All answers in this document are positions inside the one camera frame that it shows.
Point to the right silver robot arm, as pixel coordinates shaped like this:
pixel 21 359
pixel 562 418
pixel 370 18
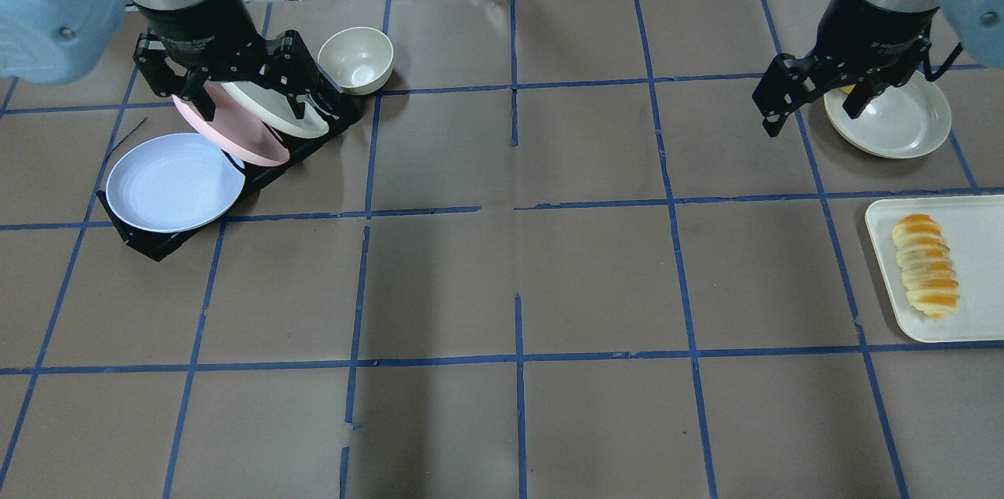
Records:
pixel 978 25

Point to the cream plate with lemon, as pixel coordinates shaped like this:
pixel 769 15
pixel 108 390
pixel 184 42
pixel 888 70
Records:
pixel 902 123

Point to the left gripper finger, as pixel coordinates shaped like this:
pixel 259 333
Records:
pixel 318 99
pixel 200 99

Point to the cream rectangular tray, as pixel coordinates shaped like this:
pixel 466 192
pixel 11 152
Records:
pixel 973 227

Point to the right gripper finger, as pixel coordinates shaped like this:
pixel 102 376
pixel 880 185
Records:
pixel 868 87
pixel 775 117

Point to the black dish rack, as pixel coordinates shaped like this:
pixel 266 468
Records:
pixel 157 246

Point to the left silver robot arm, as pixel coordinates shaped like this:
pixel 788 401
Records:
pixel 54 42

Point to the blue plate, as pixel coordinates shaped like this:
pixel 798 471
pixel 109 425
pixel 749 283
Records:
pixel 173 183

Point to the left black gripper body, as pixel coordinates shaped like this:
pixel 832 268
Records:
pixel 202 30

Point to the pink plate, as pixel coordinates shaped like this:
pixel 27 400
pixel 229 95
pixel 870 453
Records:
pixel 235 130

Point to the croissant bread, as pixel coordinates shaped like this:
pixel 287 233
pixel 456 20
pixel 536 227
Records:
pixel 927 271

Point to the cream plate in rack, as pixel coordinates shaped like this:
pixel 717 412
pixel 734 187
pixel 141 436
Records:
pixel 274 109

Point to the cream bowl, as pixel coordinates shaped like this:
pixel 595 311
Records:
pixel 360 60

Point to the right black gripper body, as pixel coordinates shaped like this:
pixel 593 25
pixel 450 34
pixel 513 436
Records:
pixel 869 27

